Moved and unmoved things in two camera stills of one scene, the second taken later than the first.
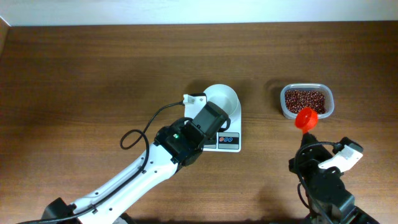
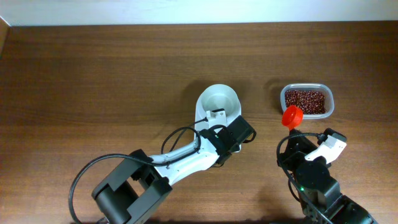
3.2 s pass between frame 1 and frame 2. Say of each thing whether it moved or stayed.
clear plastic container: stayed
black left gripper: moved
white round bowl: stayed
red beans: stayed
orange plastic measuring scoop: moved
